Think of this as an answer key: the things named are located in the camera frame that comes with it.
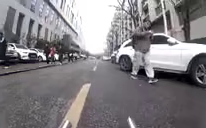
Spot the vehicle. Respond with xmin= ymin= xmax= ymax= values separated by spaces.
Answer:
xmin=110 ymin=49 xmax=120 ymax=65

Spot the grey asphalt road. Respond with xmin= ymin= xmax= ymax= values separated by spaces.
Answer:
xmin=0 ymin=58 xmax=206 ymax=128

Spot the person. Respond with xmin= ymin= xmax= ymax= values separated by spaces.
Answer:
xmin=0 ymin=31 xmax=11 ymax=69
xmin=47 ymin=45 xmax=57 ymax=65
xmin=129 ymin=18 xmax=160 ymax=85

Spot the row of bare trees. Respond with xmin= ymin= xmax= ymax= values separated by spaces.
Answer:
xmin=105 ymin=0 xmax=142 ymax=56

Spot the robot's own part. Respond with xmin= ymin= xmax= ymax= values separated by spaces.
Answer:
xmin=127 ymin=116 xmax=137 ymax=128
xmin=61 ymin=119 xmax=71 ymax=128

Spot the white car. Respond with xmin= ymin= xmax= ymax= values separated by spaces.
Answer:
xmin=115 ymin=32 xmax=206 ymax=89

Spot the pale pole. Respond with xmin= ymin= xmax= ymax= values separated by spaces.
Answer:
xmin=160 ymin=0 xmax=169 ymax=36

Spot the row of parked cars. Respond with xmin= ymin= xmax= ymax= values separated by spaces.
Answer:
xmin=0 ymin=42 xmax=88 ymax=64

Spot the grey building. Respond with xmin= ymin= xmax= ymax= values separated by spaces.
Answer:
xmin=0 ymin=0 xmax=87 ymax=54

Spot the pale building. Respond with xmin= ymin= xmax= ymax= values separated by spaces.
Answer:
xmin=106 ymin=0 xmax=206 ymax=56

